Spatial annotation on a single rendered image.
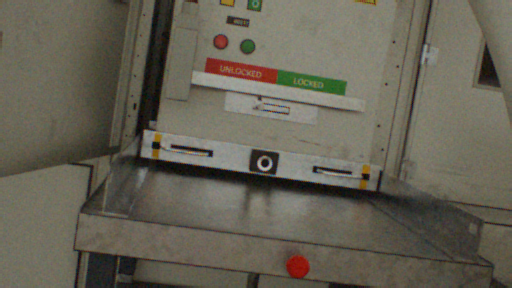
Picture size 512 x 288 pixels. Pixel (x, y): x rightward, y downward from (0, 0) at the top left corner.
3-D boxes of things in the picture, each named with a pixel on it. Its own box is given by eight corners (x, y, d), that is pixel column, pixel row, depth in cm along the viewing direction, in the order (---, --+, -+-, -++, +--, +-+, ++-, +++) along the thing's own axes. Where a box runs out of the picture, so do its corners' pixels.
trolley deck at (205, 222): (487, 301, 90) (495, 263, 90) (72, 250, 82) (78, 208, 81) (362, 207, 157) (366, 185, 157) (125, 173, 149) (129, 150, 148)
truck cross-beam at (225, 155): (376, 191, 137) (380, 166, 137) (139, 156, 130) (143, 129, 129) (369, 187, 142) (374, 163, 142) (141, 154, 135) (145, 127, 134)
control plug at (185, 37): (188, 102, 120) (201, 15, 118) (163, 98, 119) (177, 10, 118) (188, 100, 128) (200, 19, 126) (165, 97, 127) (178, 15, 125)
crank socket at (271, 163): (276, 176, 131) (280, 153, 131) (249, 172, 130) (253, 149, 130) (274, 174, 134) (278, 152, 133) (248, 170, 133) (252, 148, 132)
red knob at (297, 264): (309, 282, 82) (313, 259, 82) (286, 279, 81) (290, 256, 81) (302, 271, 86) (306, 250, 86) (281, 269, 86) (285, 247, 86)
